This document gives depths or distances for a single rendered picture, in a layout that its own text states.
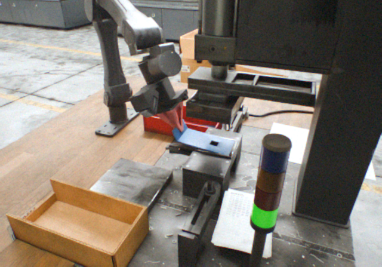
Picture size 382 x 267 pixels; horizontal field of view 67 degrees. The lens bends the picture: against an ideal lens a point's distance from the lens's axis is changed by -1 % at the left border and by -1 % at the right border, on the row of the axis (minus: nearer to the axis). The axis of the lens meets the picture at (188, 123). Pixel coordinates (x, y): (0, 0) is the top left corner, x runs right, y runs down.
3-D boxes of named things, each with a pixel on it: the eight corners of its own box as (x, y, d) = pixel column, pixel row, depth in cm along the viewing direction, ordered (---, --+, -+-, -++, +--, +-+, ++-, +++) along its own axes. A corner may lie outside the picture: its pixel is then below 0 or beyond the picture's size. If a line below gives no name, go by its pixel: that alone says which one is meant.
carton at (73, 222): (58, 202, 70) (50, 177, 66) (149, 233, 62) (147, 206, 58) (13, 244, 60) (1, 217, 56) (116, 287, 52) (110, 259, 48)
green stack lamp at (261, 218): (253, 206, 47) (255, 191, 46) (277, 212, 46) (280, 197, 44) (249, 223, 44) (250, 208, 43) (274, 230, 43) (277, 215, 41)
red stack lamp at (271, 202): (255, 190, 46) (258, 174, 44) (280, 196, 44) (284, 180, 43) (251, 206, 42) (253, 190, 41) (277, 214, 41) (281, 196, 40)
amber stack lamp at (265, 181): (258, 172, 44) (261, 155, 42) (284, 178, 43) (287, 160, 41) (253, 189, 41) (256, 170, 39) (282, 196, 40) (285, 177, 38)
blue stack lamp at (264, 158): (261, 154, 42) (264, 134, 40) (288, 159, 41) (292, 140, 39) (256, 169, 39) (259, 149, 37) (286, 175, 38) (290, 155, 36)
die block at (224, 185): (207, 152, 87) (208, 130, 84) (240, 158, 84) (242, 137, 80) (182, 195, 71) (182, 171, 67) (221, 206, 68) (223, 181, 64)
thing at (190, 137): (181, 127, 80) (182, 118, 79) (235, 142, 76) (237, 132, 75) (171, 140, 75) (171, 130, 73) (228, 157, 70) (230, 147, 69)
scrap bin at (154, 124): (159, 115, 108) (159, 100, 105) (224, 127, 100) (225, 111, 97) (144, 130, 98) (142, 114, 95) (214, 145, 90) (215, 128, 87)
